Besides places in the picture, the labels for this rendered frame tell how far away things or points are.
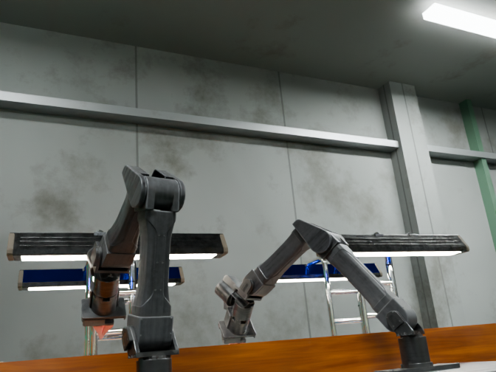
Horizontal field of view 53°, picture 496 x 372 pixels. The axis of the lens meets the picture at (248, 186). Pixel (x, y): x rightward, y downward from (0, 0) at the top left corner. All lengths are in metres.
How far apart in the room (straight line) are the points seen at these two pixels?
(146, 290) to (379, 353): 0.69
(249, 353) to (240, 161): 2.64
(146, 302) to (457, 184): 4.33
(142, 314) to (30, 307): 2.25
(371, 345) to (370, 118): 3.42
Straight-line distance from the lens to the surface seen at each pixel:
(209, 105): 3.85
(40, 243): 1.49
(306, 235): 1.32
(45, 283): 2.02
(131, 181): 0.99
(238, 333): 1.50
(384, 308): 1.24
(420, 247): 1.93
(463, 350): 1.57
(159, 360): 0.93
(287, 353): 1.26
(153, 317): 0.94
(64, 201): 3.30
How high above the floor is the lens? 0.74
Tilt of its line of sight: 19 degrees up
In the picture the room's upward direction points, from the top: 5 degrees counter-clockwise
